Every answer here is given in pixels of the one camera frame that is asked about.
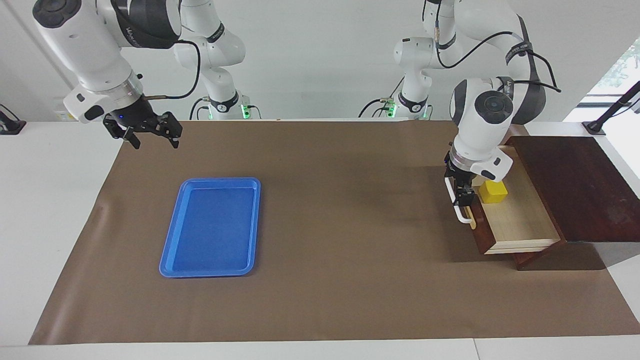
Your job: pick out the white wall socket box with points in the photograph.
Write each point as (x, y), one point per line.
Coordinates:
(62, 115)

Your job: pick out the yellow cube block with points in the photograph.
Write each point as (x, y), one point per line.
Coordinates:
(493, 192)

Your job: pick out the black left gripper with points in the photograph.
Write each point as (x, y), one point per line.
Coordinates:
(462, 177)

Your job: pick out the brown table mat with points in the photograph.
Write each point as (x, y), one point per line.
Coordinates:
(325, 250)

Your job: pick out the dark wooden cabinet box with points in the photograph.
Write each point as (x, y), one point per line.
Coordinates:
(575, 185)

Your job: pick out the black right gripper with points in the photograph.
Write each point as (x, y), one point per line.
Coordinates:
(142, 117)

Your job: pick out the black desk mount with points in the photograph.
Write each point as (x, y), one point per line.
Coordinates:
(10, 125)

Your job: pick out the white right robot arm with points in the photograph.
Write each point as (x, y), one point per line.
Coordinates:
(90, 45)

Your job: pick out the bright window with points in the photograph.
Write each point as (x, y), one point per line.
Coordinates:
(620, 70)

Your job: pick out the blue plastic tray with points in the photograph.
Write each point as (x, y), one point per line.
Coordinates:
(210, 225)

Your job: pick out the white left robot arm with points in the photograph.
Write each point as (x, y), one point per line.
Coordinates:
(485, 125)

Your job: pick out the black clamp stand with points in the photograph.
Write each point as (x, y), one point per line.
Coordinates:
(615, 107)

